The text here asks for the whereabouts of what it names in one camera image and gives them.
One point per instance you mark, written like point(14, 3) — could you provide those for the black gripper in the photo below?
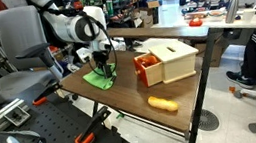
point(101, 57)

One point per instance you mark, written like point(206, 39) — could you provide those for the green towel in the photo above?
point(97, 81)

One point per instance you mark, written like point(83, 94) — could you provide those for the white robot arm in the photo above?
point(60, 23)

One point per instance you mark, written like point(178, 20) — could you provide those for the orange items in drawer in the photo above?
point(148, 61)

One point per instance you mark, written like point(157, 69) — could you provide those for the red wooden drawer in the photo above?
point(150, 75)

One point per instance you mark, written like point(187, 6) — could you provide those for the seated person in dark clothes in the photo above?
point(110, 15)

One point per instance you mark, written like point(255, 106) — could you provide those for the green bottle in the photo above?
point(110, 8)

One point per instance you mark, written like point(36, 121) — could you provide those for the yellow bread toy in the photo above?
point(163, 103)

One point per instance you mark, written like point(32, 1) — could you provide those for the cardboard box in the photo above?
point(149, 18)

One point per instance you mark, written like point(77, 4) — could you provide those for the raised dark wooden shelf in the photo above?
point(163, 32)

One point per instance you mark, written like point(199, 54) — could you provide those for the light wooden box with slot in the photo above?
point(177, 59)

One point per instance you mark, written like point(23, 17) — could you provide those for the black perforated breadboard table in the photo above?
point(62, 131)

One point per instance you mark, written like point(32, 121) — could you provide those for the large grey padded chair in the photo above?
point(21, 39)

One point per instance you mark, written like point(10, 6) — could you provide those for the red bowl toy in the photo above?
point(195, 22)

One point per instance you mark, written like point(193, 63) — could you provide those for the round floor drain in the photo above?
point(208, 120)

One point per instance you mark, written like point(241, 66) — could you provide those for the tray with food plates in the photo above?
point(207, 14)

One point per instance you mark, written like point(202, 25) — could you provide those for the white desk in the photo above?
point(215, 25)

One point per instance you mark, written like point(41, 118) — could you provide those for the steel water bottle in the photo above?
point(232, 8)

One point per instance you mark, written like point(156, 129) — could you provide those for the white cup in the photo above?
point(249, 15)

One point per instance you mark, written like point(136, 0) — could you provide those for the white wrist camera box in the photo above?
point(84, 55)

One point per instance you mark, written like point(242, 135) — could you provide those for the black table leg frame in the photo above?
point(204, 84)

